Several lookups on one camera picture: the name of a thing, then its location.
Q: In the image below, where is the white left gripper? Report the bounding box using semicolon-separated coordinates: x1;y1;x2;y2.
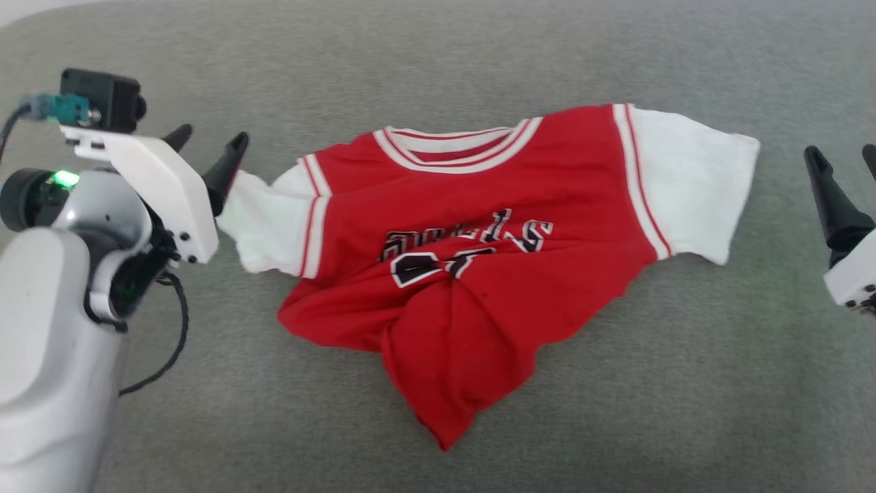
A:
60;124;249;265

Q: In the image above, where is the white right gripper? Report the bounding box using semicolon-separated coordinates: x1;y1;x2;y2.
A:
803;144;876;316

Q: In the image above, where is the red and white jersey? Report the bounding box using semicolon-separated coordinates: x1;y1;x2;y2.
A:
218;103;761;453

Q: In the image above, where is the grey fabric sofa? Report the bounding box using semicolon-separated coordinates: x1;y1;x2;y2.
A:
0;0;876;493

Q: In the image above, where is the teal camera cable connector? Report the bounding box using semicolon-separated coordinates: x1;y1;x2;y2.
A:
18;94;94;126

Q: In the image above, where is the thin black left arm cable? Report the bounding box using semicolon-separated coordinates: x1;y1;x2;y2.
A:
0;103;190;397

